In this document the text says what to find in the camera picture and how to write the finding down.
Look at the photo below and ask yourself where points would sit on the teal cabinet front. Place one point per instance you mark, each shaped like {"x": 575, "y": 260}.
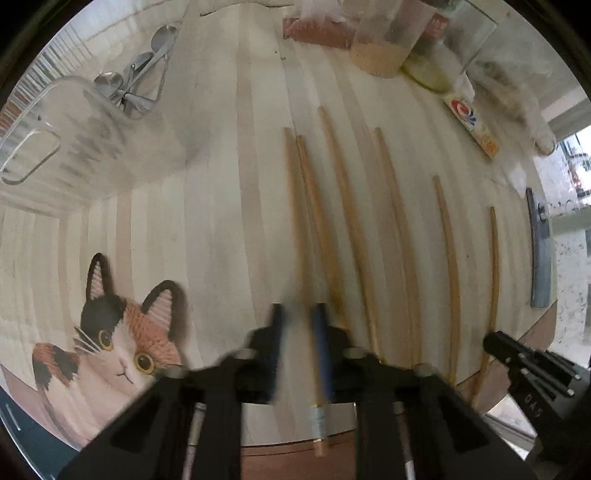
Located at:
{"x": 27, "y": 434}

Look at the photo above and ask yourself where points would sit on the clear bag with yellow contents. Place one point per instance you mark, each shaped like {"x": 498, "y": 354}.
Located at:
{"x": 429, "y": 71}

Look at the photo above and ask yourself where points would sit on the clear plastic bag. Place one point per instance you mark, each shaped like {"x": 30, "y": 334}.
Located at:
{"x": 508, "y": 87}

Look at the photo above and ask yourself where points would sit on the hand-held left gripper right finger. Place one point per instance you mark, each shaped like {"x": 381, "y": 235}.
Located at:
{"x": 321, "y": 353}

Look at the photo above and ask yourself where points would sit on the wooden chopstick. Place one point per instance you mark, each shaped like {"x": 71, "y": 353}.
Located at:
{"x": 346, "y": 212}
{"x": 401, "y": 240}
{"x": 293, "y": 207}
{"x": 318, "y": 221}
{"x": 450, "y": 267}

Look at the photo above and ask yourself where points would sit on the steel spoon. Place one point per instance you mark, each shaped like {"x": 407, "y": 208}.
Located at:
{"x": 108, "y": 85}
{"x": 138, "y": 64}
{"x": 164, "y": 38}
{"x": 137, "y": 103}

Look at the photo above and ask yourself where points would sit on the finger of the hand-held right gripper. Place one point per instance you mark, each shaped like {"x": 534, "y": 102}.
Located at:
{"x": 512, "y": 353}

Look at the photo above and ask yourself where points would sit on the sliding glass door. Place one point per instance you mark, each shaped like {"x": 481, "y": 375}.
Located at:
{"x": 572, "y": 194}

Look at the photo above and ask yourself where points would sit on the cat print table cover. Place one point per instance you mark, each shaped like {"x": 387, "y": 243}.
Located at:
{"x": 231, "y": 207}

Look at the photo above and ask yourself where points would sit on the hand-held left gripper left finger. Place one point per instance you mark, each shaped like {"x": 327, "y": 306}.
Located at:
{"x": 277, "y": 344}

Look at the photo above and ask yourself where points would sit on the small red white packet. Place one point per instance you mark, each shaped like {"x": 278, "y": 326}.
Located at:
{"x": 471, "y": 120}

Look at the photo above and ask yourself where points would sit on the clear plastic container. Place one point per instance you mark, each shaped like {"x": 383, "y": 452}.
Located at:
{"x": 78, "y": 138}

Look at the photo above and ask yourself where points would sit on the grey metal clamp bar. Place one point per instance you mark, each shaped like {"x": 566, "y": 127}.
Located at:
{"x": 540, "y": 244}

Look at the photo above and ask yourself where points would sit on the reddish brown food packet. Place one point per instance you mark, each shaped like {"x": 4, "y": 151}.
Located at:
{"x": 318, "y": 31}

